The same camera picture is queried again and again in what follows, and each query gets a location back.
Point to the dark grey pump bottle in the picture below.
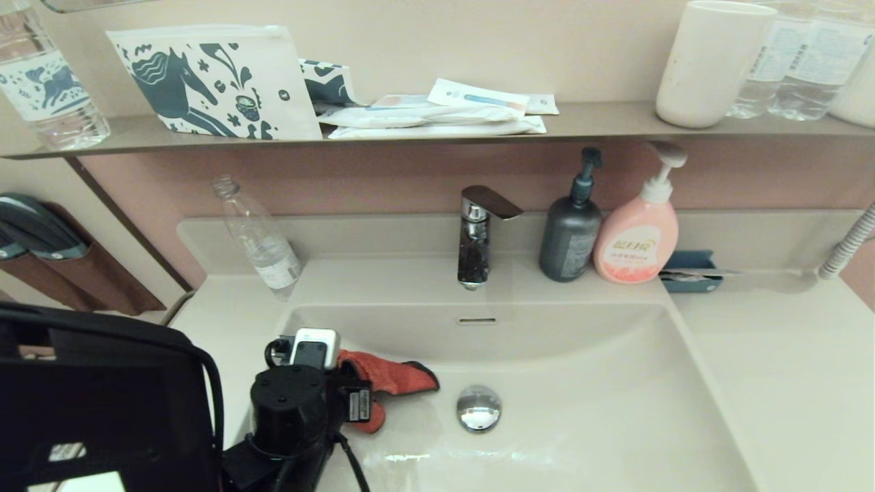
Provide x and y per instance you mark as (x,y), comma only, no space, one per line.
(567,239)

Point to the small horse print pouch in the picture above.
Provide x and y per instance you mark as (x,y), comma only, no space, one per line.
(327,83)

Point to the small white logo sachet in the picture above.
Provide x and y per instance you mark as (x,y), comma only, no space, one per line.
(543,104)

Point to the horse label water bottle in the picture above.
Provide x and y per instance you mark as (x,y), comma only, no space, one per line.
(49,89)

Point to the grey wall shelf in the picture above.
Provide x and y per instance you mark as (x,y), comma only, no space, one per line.
(601,121)

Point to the pink pump soap bottle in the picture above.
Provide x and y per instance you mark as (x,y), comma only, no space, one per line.
(634,246)

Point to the tall white cup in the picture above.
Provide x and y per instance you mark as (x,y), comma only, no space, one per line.
(707,68)

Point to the long white plastic packet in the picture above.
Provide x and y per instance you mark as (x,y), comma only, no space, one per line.
(410,117)

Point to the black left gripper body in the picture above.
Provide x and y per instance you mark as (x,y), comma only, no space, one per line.
(348,400)

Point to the white packet with blue stripe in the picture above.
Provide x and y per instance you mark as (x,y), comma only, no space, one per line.
(472,97)

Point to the chrome drain stopper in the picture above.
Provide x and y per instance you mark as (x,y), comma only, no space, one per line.
(478,408)

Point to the brown fabric wall pocket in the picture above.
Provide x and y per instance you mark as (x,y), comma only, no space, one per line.
(102,283)

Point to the blue plastic holder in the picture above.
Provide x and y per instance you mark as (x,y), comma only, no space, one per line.
(687,263)

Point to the empty clear plastic bottle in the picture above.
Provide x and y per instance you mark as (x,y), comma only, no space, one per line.
(268,256)

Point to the white ceramic sink basin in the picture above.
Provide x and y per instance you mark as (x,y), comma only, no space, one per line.
(615,410)

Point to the orange and grey cleaning cloth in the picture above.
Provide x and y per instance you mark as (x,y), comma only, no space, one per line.
(393,376)

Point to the flat white plastic packet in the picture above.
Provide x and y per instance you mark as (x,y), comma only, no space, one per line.
(478,128)

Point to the white ribbed container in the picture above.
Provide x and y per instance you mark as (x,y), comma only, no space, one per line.
(857,93)

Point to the dark grey slipper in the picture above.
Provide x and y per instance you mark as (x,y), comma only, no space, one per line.
(8,250)
(39,225)

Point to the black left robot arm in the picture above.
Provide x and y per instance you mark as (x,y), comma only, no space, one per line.
(102,410)

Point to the pale blue packet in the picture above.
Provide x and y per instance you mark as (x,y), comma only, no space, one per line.
(403,101)

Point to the large horse print pouch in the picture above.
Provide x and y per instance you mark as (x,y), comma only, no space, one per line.
(205,89)

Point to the chrome sink faucet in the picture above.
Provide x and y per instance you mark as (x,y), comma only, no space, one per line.
(473,253)

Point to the white label water bottle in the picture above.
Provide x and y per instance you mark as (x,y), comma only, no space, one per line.
(765,73)
(817,73)

